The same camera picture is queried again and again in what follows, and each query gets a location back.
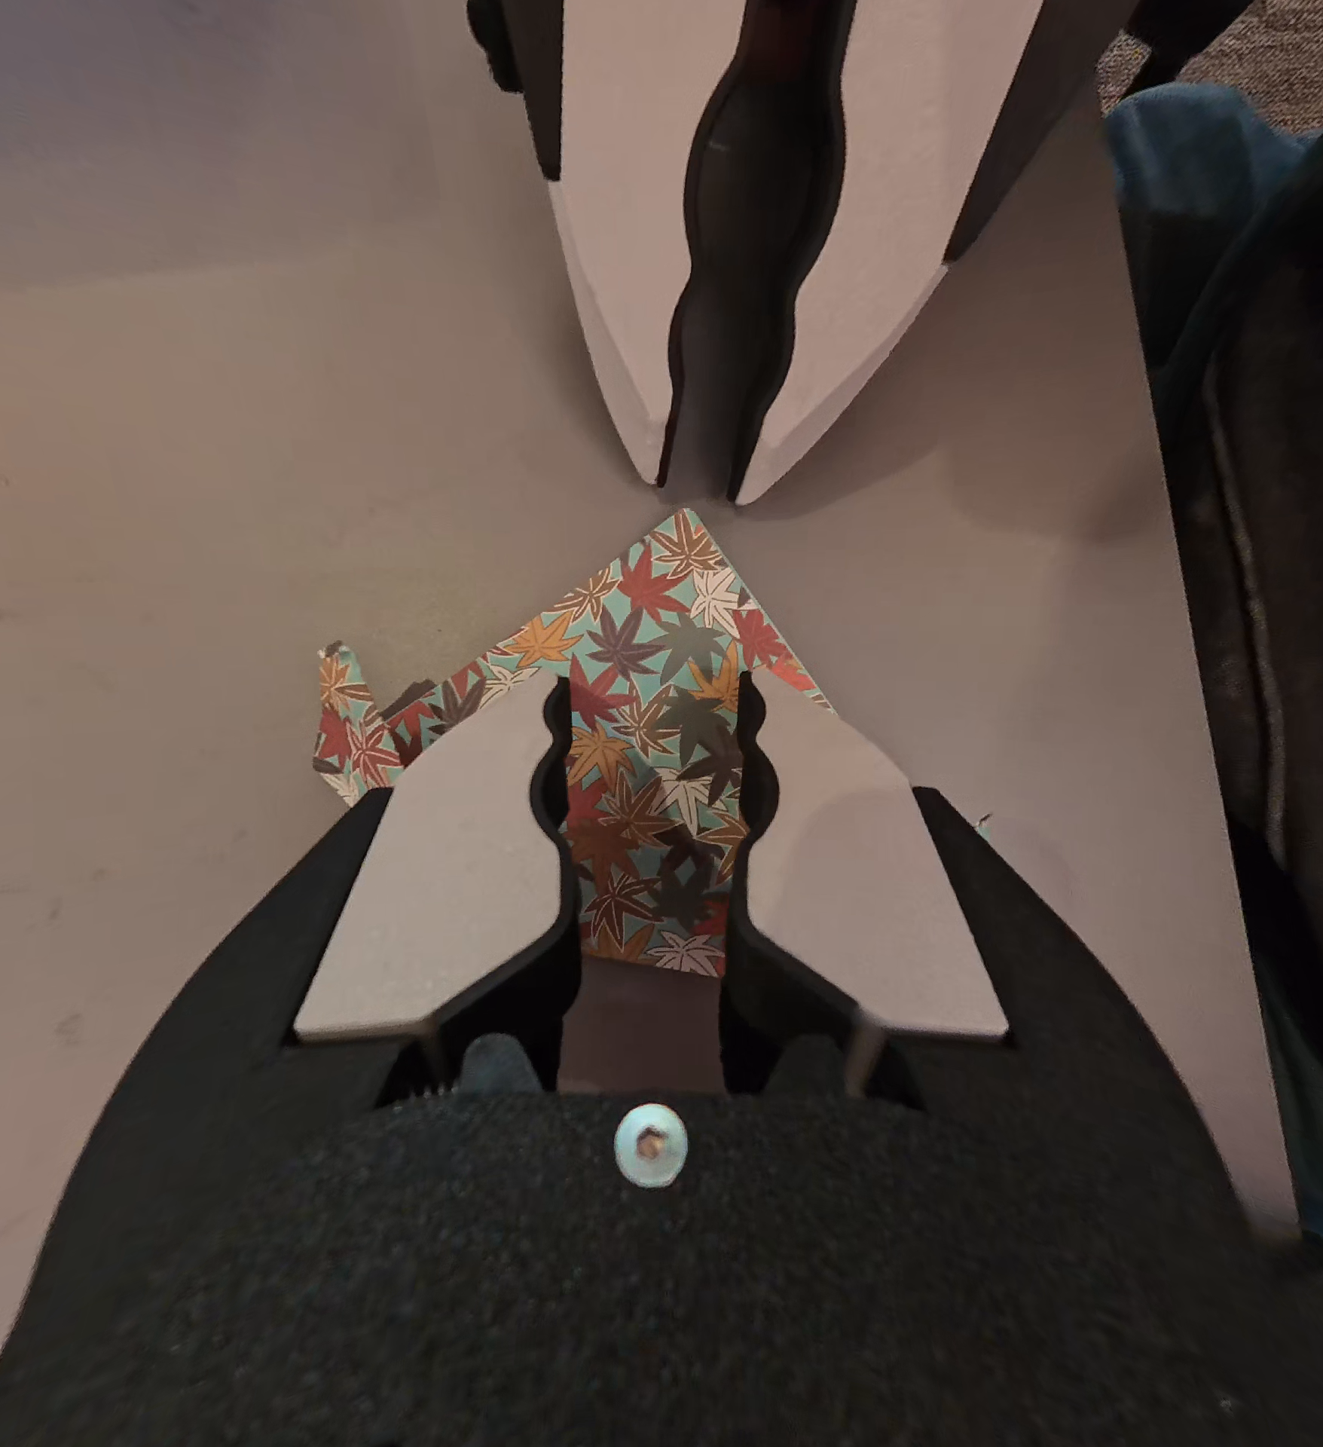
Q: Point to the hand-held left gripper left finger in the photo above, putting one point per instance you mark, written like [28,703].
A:
[447,905]

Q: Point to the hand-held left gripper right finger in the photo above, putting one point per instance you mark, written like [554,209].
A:
[855,905]

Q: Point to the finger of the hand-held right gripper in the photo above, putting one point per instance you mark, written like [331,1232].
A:
[877,227]
[618,284]

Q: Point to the leaf-patterned origami paper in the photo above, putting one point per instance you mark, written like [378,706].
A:
[651,633]

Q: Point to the blue cloth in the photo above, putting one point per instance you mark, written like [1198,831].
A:
[1183,193]

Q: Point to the person's dark clothing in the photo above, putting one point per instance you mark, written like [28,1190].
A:
[1318,510]

